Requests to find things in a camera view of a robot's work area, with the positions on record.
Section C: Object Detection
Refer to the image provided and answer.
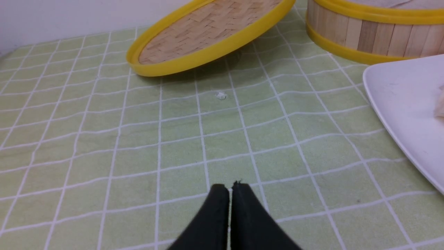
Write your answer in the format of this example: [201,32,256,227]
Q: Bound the yellow bamboo steamer lid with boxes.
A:
[126,0,295,77]

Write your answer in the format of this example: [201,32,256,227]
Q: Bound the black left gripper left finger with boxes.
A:
[168,184,229,250]

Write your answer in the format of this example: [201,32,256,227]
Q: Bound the yellow bamboo steamer basket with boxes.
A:
[306,0,444,65]

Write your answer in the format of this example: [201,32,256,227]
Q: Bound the white square plate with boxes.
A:
[362,55,444,193]

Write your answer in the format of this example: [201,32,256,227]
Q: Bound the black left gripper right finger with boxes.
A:
[230,181,301,250]

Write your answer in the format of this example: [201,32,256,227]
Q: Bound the green checkered tablecloth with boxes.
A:
[0,0,444,250]

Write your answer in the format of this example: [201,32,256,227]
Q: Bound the small white crumb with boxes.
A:
[216,92,227,100]

